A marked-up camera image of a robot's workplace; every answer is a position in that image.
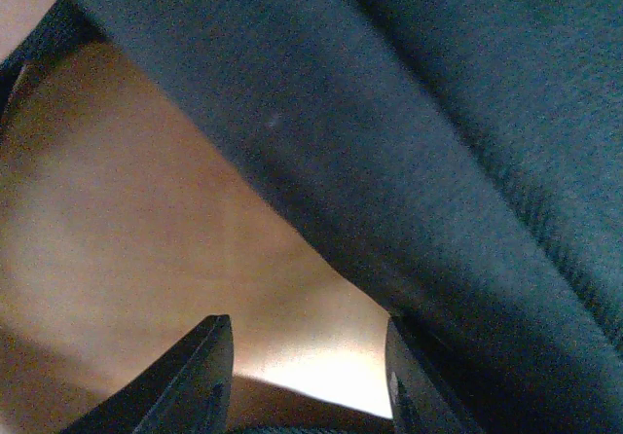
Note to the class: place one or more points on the black student backpack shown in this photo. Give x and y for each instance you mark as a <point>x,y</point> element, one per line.
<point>460,161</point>

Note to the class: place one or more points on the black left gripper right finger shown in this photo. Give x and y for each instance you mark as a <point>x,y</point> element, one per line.
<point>418,374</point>

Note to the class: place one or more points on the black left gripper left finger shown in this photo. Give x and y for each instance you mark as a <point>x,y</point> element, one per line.
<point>187,390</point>

